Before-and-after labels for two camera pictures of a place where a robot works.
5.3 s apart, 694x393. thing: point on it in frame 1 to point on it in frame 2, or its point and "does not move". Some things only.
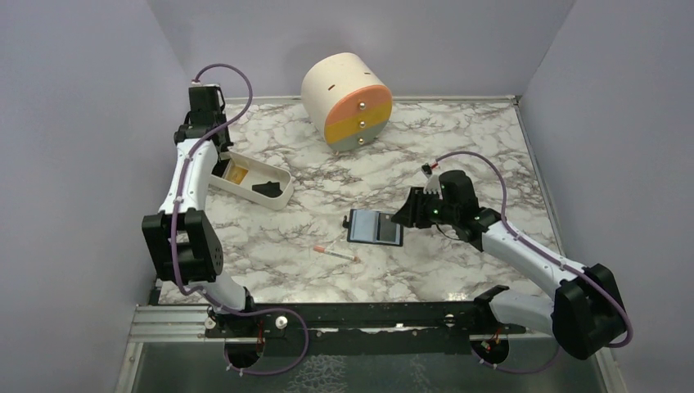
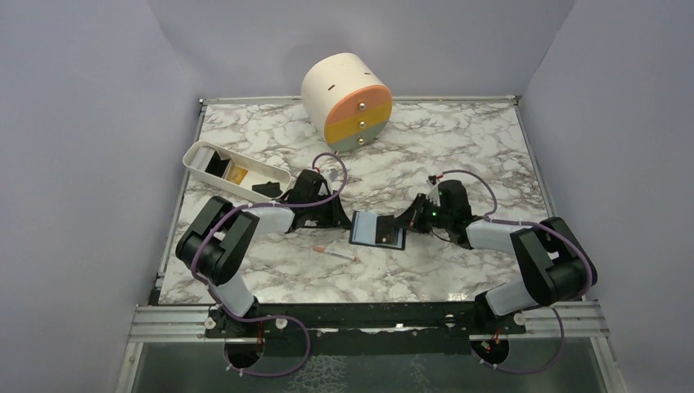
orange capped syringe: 321,249 does not move
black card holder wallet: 372,227 does not move
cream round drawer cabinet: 346,100 does not move
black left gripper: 228,142 to 337,218
